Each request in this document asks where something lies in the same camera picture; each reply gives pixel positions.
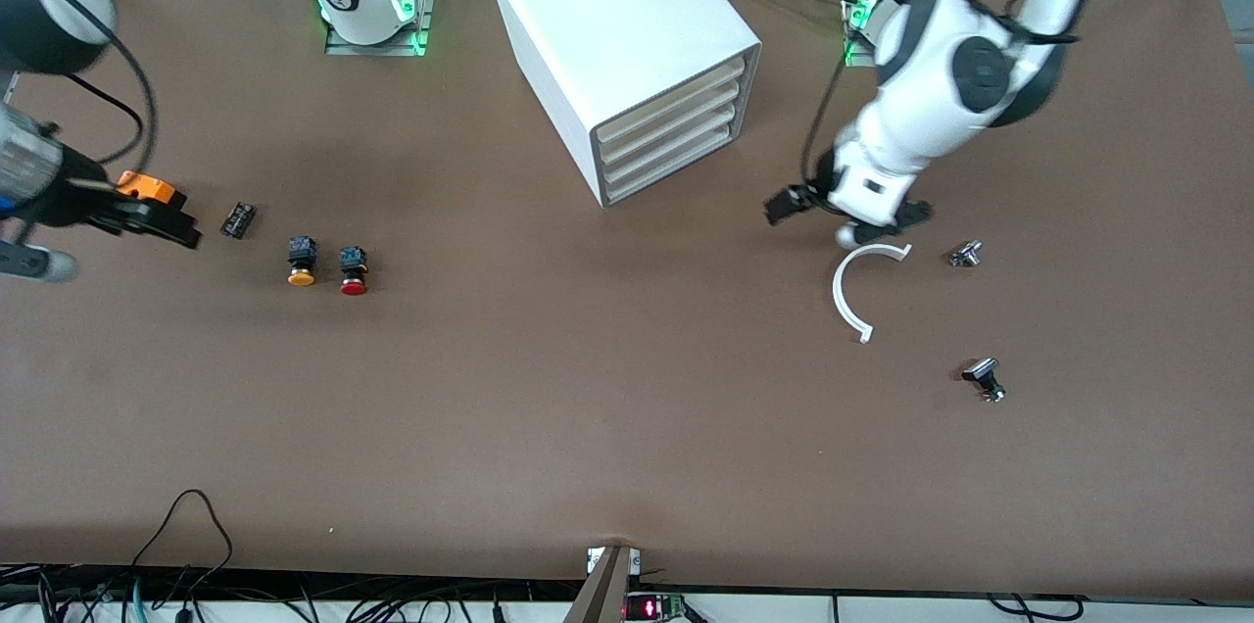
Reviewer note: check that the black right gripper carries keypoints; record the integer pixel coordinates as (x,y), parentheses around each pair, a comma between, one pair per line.
(71,197)

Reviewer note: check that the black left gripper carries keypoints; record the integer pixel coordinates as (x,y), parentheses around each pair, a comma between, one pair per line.
(812,195)

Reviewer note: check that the red push button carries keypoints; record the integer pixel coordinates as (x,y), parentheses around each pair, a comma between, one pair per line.
(354,263)

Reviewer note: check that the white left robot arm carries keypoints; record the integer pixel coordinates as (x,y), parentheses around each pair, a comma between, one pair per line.
(940,114)

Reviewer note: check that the orange push button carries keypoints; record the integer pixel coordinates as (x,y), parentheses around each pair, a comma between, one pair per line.
(302,256)

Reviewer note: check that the small black terminal block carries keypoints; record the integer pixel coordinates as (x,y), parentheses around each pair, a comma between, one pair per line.
(238,219)

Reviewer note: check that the small silver metal connector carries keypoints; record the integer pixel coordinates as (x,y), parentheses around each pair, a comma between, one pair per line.
(966,255)

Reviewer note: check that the lower silver metal part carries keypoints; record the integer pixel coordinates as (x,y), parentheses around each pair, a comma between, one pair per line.
(980,370)

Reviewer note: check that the device with red display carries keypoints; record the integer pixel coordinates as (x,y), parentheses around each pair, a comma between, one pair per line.
(651,608)

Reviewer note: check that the orange button enclosure box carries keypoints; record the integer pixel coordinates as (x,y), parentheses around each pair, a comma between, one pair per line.
(147,184)

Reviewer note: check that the white semicircular bracket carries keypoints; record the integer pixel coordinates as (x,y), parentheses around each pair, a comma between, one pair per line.
(837,292)

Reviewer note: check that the white mount bracket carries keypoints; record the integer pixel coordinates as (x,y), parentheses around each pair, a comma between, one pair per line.
(594,559)

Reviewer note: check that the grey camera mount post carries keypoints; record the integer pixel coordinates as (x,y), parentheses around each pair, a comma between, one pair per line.
(602,599)

